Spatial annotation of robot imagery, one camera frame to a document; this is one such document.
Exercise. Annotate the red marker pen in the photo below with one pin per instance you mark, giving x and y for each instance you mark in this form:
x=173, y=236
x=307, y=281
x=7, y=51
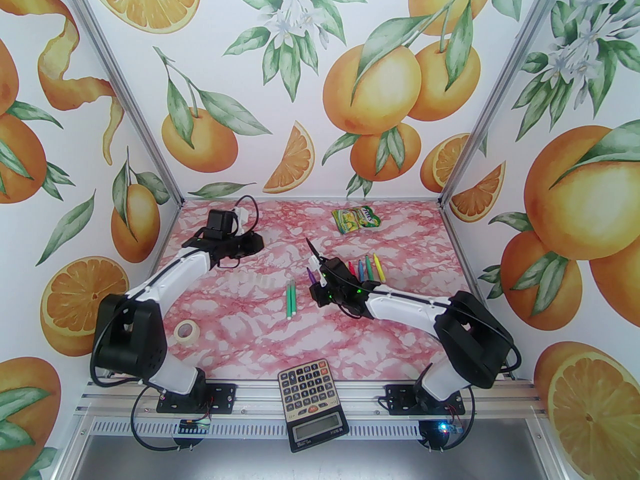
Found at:
x=353, y=269

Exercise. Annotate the purple marker pen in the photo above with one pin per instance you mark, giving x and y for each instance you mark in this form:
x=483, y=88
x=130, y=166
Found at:
x=311, y=275

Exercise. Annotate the lime yellow marker pen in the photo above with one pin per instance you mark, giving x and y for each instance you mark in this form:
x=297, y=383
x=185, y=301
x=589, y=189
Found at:
x=379, y=268

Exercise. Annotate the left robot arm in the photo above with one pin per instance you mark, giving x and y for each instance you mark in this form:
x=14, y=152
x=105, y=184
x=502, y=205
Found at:
x=130, y=338

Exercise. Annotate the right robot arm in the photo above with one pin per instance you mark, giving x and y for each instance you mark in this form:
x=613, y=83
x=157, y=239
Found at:
x=470, y=338

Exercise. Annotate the green yellow snack packet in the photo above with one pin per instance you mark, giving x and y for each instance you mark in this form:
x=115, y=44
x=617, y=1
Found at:
x=356, y=219

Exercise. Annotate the black calculator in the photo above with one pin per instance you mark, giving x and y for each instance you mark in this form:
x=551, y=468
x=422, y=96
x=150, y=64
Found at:
x=310, y=398

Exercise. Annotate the white masking tape roll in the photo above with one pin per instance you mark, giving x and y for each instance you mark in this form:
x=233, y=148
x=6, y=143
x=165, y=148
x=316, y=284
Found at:
x=181, y=335

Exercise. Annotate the small circuit board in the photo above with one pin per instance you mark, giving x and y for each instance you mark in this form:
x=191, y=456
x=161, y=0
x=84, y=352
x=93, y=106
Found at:
x=447, y=427
x=195, y=425

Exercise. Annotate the aluminium front rail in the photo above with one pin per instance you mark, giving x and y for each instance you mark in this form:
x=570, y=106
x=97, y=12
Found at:
x=310, y=375

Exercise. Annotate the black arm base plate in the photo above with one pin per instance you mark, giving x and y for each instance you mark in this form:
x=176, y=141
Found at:
x=400, y=400
x=220, y=398

